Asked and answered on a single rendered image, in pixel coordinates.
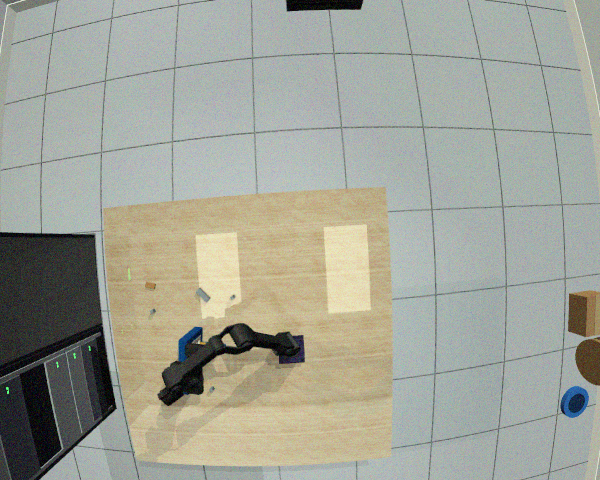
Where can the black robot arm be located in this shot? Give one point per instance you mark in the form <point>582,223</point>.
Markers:
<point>180,377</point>

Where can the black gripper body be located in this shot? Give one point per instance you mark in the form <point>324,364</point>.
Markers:
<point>189,350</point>

